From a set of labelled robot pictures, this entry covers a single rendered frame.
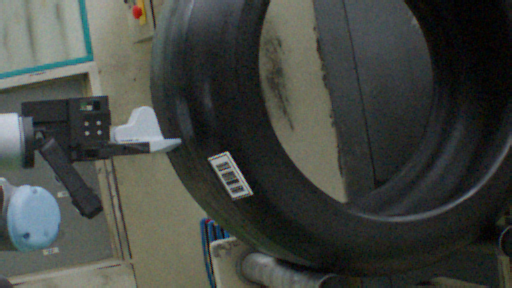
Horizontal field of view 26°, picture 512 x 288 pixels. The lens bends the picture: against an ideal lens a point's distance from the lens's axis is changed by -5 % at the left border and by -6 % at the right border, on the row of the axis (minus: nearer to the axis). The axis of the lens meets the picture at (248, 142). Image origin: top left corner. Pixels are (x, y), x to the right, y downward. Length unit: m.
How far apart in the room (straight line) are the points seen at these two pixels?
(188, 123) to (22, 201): 0.27
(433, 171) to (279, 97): 0.27
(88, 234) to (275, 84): 0.51
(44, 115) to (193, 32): 0.22
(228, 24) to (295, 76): 0.43
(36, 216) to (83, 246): 0.82
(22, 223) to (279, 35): 0.68
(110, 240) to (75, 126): 0.71
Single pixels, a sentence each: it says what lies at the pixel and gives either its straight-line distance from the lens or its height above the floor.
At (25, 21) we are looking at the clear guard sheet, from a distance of 2.07.
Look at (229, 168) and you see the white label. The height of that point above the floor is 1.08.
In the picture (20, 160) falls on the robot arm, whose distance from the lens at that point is 1.42.
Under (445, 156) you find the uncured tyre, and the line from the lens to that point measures 1.78.
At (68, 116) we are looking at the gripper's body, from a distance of 1.43.
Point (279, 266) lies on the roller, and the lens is 1.60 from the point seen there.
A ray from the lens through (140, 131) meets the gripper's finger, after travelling 1.45.
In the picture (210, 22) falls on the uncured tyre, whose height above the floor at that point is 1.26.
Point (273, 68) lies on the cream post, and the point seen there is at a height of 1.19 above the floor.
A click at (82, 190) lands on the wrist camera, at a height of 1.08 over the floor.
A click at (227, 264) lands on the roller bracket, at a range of 1.75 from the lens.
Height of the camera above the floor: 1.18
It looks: 3 degrees down
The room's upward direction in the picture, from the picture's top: 10 degrees counter-clockwise
